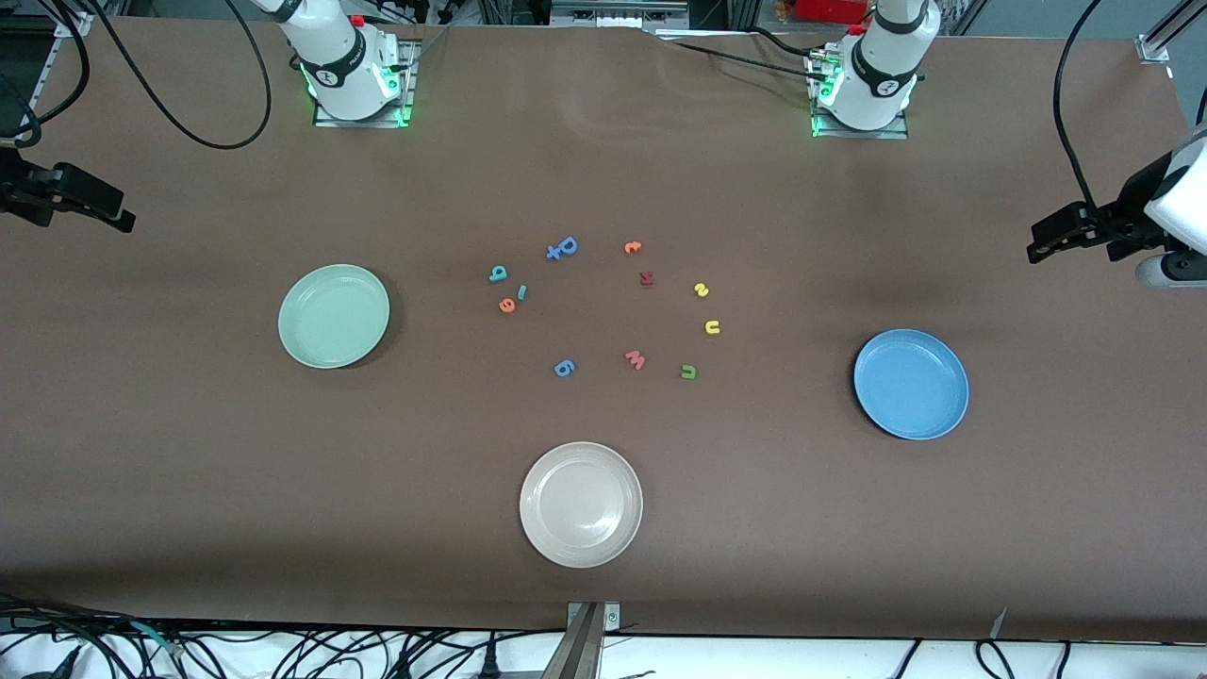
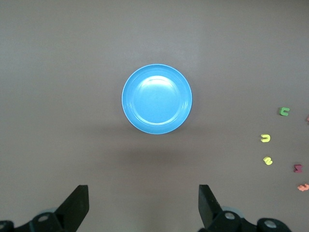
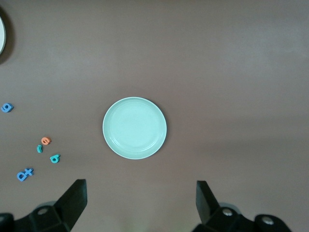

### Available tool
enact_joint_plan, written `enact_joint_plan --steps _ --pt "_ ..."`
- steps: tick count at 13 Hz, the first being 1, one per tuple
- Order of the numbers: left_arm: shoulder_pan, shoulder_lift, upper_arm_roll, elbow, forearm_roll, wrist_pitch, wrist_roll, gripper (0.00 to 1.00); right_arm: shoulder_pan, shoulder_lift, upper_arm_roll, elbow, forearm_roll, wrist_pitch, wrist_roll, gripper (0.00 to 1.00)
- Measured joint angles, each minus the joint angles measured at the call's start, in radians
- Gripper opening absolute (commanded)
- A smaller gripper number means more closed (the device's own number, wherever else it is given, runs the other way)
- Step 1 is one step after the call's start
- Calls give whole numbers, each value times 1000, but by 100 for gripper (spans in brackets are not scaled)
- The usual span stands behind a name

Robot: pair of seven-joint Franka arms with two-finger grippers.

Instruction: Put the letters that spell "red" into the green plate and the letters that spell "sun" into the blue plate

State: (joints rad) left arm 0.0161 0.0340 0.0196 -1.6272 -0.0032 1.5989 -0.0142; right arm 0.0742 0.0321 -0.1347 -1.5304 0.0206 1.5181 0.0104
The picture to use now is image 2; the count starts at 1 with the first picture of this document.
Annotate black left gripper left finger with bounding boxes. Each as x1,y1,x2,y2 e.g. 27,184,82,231
0,185,89,232

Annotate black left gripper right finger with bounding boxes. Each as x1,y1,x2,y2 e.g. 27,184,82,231
198,184,291,232

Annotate blue plate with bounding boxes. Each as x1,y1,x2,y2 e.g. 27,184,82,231
121,64,193,135

